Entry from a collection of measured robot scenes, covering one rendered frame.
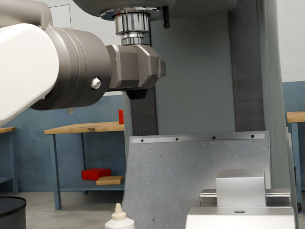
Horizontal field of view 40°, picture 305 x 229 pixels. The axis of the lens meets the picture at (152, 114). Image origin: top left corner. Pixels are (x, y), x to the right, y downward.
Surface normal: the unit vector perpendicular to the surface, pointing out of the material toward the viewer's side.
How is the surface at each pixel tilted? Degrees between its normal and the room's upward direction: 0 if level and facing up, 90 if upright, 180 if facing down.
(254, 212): 0
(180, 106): 90
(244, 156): 63
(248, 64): 90
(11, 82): 90
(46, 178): 90
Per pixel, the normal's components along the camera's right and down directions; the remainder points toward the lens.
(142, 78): -0.54, 0.07
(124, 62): 0.84, -0.04
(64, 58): 0.21, -0.07
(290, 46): -0.30, 0.07
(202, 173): -0.30, -0.39
